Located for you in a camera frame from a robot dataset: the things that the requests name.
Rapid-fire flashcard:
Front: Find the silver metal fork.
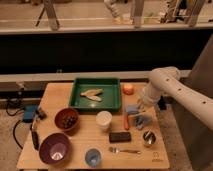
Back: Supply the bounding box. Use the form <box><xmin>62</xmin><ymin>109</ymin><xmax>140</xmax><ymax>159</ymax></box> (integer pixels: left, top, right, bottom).
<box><xmin>108</xmin><ymin>147</ymin><xmax>141</xmax><ymax>154</ymax></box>

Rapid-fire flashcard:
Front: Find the white paper cup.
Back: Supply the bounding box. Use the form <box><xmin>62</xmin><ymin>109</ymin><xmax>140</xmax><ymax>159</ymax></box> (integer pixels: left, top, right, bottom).
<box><xmin>96</xmin><ymin>111</ymin><xmax>112</xmax><ymax>131</ymax></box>

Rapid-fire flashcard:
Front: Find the black cable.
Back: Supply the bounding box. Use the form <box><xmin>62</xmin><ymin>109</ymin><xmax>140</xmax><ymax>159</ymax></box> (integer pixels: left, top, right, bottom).
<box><xmin>5</xmin><ymin>96</ymin><xmax>34</xmax><ymax>150</ymax></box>

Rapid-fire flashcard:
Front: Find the green plastic tray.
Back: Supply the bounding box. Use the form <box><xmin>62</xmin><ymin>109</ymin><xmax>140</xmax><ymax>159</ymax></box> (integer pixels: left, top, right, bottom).
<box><xmin>69</xmin><ymin>78</ymin><xmax>122</xmax><ymax>112</ymax></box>

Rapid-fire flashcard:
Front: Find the blue table clamp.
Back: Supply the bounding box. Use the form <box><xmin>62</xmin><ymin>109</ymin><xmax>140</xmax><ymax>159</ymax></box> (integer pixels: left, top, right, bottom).
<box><xmin>22</xmin><ymin>105</ymin><xmax>47</xmax><ymax>123</ymax></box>

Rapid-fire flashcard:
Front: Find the purple bowl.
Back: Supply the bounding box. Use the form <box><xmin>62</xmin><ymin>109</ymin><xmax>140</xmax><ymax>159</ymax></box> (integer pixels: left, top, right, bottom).
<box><xmin>39</xmin><ymin>133</ymin><xmax>71</xmax><ymax>165</ymax></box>

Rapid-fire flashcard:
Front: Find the black handle tool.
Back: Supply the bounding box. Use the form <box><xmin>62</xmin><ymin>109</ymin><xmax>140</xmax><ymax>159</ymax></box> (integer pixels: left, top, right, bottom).
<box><xmin>31</xmin><ymin>120</ymin><xmax>39</xmax><ymax>150</ymax></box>

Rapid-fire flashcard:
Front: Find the black rectangular block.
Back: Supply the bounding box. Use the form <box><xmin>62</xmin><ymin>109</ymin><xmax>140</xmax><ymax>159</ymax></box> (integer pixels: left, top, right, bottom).
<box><xmin>109</xmin><ymin>132</ymin><xmax>131</xmax><ymax>143</ymax></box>

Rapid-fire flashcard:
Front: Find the orange carrot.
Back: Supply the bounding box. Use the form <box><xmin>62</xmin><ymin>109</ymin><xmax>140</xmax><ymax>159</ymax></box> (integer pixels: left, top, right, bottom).
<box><xmin>123</xmin><ymin>114</ymin><xmax>130</xmax><ymax>130</ymax></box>

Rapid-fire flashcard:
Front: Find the brown bowl with dark fruit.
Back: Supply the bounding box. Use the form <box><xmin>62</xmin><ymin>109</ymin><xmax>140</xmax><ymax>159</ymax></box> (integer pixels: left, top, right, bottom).
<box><xmin>54</xmin><ymin>108</ymin><xmax>79</xmax><ymax>131</ymax></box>

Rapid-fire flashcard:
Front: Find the pale wooden spatula piece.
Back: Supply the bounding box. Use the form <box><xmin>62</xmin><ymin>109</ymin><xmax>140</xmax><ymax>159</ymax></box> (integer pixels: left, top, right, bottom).
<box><xmin>80</xmin><ymin>89</ymin><xmax>103</xmax><ymax>102</ymax></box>

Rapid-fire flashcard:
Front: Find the blue crumpled cloth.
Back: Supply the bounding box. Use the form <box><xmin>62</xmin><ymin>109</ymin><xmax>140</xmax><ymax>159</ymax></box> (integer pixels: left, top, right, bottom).
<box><xmin>134</xmin><ymin>115</ymin><xmax>152</xmax><ymax>130</ymax></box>

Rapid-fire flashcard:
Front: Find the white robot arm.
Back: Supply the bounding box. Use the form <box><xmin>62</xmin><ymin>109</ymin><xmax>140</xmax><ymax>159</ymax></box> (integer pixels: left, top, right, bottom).
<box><xmin>139</xmin><ymin>67</ymin><xmax>213</xmax><ymax>131</ymax></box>

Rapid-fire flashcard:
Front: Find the small metal cup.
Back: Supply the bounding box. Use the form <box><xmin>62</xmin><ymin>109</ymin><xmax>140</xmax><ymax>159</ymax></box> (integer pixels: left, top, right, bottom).
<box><xmin>143</xmin><ymin>131</ymin><xmax>156</xmax><ymax>147</ymax></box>

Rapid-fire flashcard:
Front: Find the blue plastic cup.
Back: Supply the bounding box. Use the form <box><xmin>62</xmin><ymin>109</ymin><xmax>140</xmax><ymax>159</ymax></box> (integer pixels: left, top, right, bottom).
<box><xmin>85</xmin><ymin>148</ymin><xmax>101</xmax><ymax>167</ymax></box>

